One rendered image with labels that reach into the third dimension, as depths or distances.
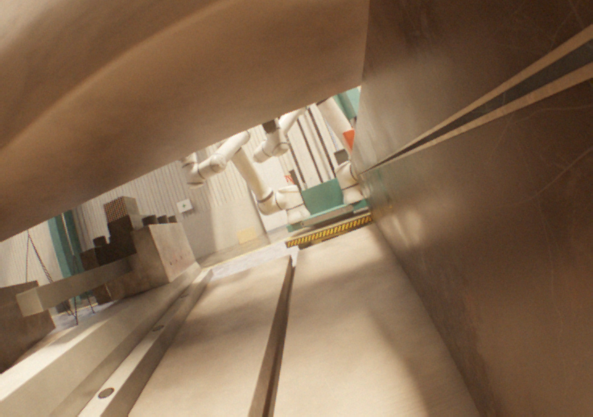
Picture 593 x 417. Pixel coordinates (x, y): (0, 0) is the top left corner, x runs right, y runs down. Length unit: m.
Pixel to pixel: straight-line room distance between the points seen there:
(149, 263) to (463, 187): 0.92
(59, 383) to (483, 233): 0.60
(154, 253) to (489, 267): 0.91
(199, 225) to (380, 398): 7.45
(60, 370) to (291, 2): 0.74
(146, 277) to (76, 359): 0.48
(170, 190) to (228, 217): 1.94
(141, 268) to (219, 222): 6.63
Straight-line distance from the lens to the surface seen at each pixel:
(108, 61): 0.45
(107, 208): 1.15
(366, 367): 0.42
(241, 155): 1.83
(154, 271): 0.95
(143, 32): 0.43
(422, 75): 0.15
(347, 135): 1.30
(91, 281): 0.78
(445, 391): 0.35
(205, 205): 7.64
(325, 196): 2.01
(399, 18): 0.15
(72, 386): 0.58
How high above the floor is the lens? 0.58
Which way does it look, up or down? 1 degrees up
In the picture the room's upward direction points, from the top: 21 degrees counter-clockwise
